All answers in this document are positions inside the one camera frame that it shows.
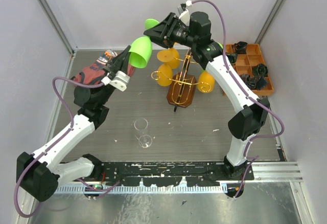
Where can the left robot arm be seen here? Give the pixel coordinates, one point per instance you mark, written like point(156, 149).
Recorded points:
point(42, 172)

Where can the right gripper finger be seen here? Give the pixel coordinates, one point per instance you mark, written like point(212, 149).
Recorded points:
point(157, 30)
point(165, 42)

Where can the red printed t-shirt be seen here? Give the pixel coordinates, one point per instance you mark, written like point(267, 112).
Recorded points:
point(94, 73)

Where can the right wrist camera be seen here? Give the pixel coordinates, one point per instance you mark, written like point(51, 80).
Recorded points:
point(183, 11)

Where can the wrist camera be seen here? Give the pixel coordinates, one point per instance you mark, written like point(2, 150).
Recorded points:
point(120, 81)
point(183, 11)

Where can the clear wine glass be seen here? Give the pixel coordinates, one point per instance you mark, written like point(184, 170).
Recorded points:
point(141, 127)

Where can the rolled dark tie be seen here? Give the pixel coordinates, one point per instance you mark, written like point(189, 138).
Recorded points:
point(249, 81)
point(240, 47)
point(260, 70)
point(232, 57)
point(261, 83)

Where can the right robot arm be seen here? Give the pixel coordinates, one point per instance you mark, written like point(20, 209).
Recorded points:
point(251, 111)

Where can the gold wine glass rack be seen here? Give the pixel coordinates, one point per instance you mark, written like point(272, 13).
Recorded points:
point(182, 89)

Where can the orange goblet back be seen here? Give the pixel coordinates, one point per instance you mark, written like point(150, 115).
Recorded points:
point(206, 82)

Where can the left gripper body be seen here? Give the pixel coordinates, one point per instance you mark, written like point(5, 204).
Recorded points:
point(111, 69)

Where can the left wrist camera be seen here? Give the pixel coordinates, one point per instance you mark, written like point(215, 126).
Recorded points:
point(120, 81)

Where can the green goblet front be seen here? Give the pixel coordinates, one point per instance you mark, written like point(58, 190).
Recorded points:
point(140, 52)

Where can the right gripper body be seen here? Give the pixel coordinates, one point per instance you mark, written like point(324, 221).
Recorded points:
point(181, 36)

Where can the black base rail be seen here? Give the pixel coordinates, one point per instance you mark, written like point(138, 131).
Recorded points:
point(164, 174)

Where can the wooden compartment tray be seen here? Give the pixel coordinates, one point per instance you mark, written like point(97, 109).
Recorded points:
point(244, 63)

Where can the orange goblet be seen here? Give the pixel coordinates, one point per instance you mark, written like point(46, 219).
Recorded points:
point(164, 72)
point(206, 82)
point(174, 62)

